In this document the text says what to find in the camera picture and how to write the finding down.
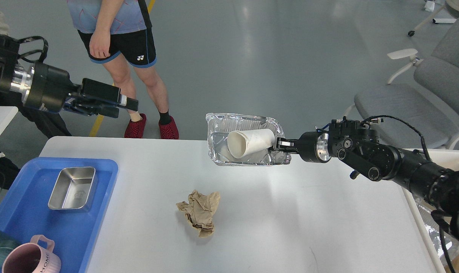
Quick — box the aluminium foil tray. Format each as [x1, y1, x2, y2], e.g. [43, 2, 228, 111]
[205, 113, 291, 166]

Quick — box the seated person at left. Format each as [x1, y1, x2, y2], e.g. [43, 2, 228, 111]
[0, 11, 72, 138]

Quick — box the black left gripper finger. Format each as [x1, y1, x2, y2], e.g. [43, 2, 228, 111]
[64, 100, 119, 118]
[80, 78, 139, 111]

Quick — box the square stainless steel tray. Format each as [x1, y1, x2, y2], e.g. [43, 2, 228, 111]
[48, 166, 97, 212]

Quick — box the grey office chair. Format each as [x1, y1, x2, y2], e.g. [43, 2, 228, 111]
[354, 18, 459, 150]

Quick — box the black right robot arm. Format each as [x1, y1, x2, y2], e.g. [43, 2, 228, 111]
[270, 115, 459, 272]

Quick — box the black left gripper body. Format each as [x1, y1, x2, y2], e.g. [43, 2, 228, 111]
[10, 62, 81, 113]

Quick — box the brown paper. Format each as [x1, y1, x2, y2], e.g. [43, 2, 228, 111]
[176, 190, 221, 238]

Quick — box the white chair base far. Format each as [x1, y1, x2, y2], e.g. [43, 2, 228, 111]
[407, 0, 456, 37]

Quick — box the blue plastic bin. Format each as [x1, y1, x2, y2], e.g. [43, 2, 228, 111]
[0, 157, 118, 273]

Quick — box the cream waste bin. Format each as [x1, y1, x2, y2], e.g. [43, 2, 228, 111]
[404, 149, 459, 273]

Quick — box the standing person in shorts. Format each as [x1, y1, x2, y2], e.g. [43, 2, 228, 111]
[66, 0, 179, 140]

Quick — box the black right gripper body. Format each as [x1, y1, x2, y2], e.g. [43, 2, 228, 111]
[297, 131, 331, 163]

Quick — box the pink plastic mug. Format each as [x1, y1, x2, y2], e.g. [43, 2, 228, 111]
[1, 235, 61, 273]

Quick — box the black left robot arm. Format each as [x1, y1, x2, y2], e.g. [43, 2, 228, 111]
[0, 34, 139, 118]

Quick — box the cream paper cup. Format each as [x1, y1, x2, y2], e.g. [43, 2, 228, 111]
[227, 129, 276, 158]

